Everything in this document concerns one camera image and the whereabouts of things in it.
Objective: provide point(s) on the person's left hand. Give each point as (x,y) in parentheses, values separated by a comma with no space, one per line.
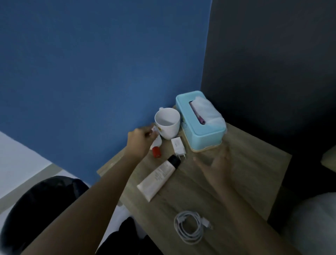
(139,143)

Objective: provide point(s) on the teal tissue box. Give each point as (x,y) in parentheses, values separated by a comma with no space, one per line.
(189,123)

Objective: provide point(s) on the white lotion bottle red cap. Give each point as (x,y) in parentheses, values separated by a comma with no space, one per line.
(156,147)

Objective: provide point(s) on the beige cushion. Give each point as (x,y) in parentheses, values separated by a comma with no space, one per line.
(329,159)

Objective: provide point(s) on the white pop-up tissue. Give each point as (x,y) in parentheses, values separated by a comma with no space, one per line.
(207,110)

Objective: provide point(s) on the white charger plug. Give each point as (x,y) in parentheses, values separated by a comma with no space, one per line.
(178,147)

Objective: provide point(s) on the white mug yellow label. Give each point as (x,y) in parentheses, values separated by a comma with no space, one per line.
(168,126)

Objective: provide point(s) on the wooden bedside table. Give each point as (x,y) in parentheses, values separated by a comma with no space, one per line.
(257,168)

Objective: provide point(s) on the black lined trash bin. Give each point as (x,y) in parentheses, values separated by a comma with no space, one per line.
(34,210)

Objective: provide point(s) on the person's right hand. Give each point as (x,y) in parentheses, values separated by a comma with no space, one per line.
(218,170)

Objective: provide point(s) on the white cream tube black cap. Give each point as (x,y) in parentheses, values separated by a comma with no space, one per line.
(157,178)

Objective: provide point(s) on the person's right forearm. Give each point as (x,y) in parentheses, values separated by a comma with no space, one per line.
(252,226)

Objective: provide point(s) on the person's legs black trousers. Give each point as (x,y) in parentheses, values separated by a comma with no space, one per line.
(123,239)

